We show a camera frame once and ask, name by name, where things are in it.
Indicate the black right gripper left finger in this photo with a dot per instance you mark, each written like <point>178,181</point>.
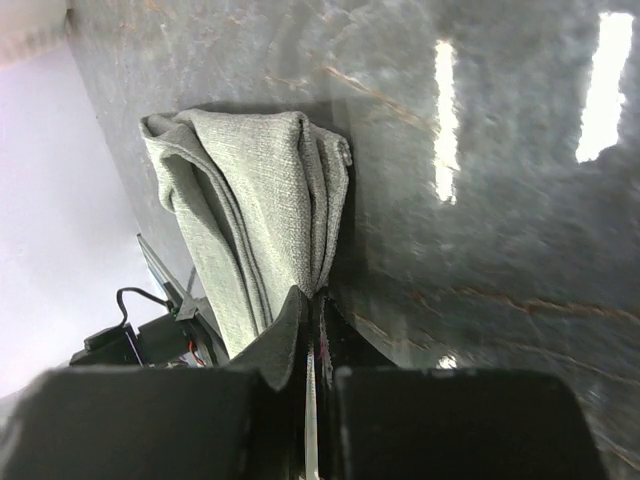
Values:
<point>242,420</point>

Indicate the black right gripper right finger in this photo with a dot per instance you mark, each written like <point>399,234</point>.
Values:
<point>377,420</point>

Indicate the grey cloth napkin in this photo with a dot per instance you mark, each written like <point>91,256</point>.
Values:
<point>258,200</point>

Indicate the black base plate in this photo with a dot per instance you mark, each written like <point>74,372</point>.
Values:
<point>186,335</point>

